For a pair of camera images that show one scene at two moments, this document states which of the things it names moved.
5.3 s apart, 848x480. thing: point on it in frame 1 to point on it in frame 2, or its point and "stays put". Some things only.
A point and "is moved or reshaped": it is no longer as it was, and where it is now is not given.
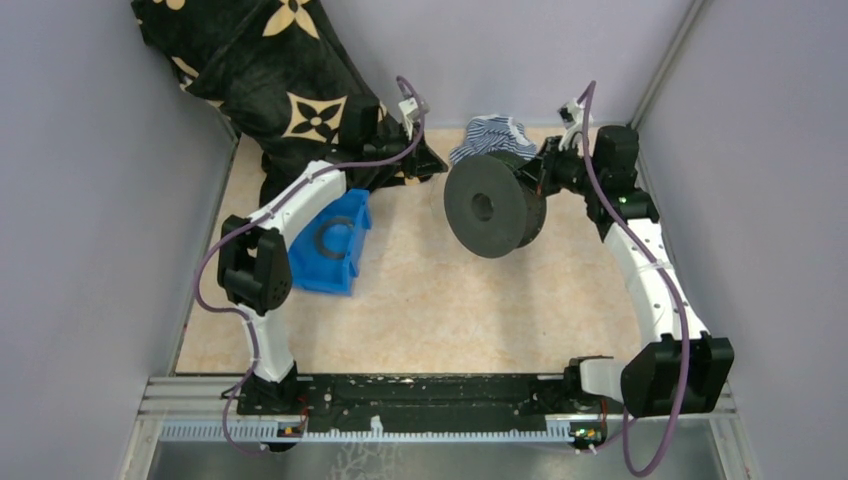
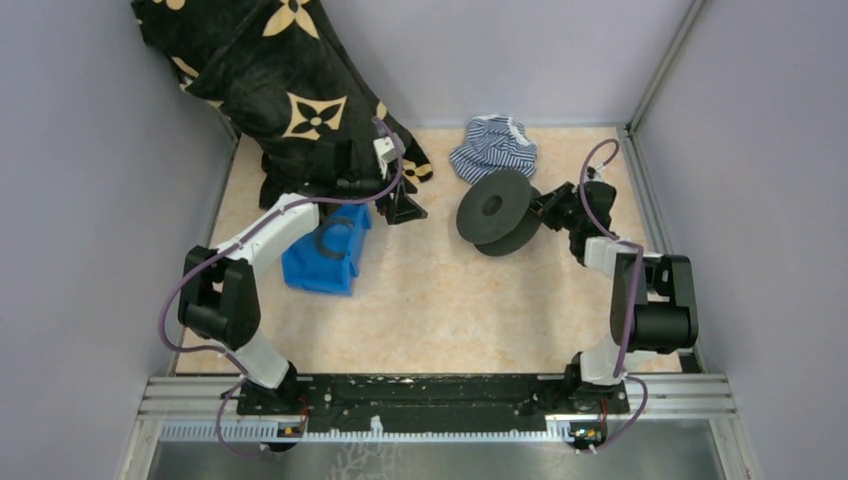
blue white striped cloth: x=492 y=133 stays put
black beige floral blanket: x=283 y=78 stays put
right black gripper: x=539 y=175 to x=546 y=205
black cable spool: x=494 y=210 is moved or reshaped
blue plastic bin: x=323 y=257 stays put
